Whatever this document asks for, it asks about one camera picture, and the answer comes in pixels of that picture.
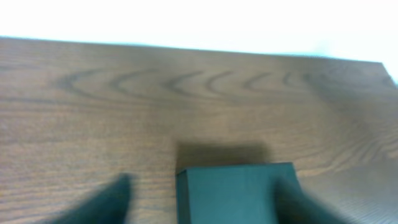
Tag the black gift box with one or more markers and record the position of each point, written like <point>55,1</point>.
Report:
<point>232,194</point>

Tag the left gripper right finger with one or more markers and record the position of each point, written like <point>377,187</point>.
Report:
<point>293,206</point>

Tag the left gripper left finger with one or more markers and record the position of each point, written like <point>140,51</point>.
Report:
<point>109,205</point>

